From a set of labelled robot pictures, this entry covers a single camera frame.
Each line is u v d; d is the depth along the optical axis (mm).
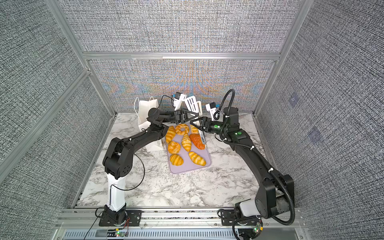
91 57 889
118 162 532
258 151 496
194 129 1035
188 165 915
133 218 734
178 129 1064
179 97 675
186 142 974
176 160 895
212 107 688
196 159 902
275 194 409
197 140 974
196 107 676
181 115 685
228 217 735
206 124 650
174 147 949
